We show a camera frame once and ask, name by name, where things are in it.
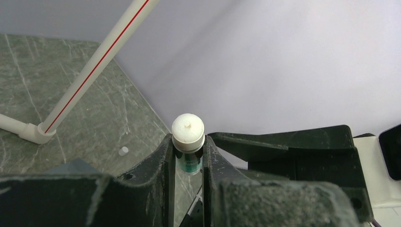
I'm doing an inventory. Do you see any grey-blue envelope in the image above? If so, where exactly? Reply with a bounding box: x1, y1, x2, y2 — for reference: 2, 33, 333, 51
43, 158, 100, 175

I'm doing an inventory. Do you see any green white glue stick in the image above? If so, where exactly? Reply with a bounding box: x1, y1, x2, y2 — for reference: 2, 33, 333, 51
171, 113, 205, 175

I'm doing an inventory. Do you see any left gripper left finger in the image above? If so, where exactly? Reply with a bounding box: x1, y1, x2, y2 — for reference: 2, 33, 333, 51
0, 134, 175, 227

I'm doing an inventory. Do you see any white pipe with red stripe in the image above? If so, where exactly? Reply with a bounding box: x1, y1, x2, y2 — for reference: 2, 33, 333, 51
38, 0, 159, 135

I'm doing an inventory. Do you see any white glue stick cap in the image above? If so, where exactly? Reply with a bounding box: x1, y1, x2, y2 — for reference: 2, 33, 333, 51
118, 146, 129, 156

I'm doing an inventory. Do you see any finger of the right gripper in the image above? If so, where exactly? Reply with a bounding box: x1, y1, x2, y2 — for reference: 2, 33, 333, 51
210, 125, 373, 222

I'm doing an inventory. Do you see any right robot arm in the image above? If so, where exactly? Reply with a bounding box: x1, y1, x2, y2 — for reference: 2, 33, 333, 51
210, 125, 401, 221

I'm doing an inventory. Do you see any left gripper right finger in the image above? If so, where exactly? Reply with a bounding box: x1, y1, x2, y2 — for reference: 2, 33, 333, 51
202, 136, 360, 227

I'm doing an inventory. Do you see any white PVC pipe frame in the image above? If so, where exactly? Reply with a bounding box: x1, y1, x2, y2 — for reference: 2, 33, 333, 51
0, 114, 56, 144

